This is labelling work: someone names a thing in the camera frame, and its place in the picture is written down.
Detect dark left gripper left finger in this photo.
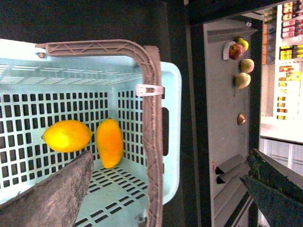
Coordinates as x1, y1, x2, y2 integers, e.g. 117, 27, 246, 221
0, 151, 94, 227

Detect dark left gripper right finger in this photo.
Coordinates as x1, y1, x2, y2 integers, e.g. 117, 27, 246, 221
240, 149, 303, 227

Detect yellow lemon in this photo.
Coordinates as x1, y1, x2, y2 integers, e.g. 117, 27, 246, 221
42, 120, 93, 153

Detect orange yellow mango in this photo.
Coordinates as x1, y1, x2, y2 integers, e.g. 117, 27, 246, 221
96, 119, 123, 169

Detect light teal plastic basket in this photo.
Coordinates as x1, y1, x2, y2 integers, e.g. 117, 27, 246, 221
0, 39, 181, 227

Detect brown basket handle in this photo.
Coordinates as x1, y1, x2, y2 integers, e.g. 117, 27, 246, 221
35, 39, 163, 227

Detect white zip tie clip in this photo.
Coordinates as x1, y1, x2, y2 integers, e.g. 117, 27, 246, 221
136, 84, 165, 97

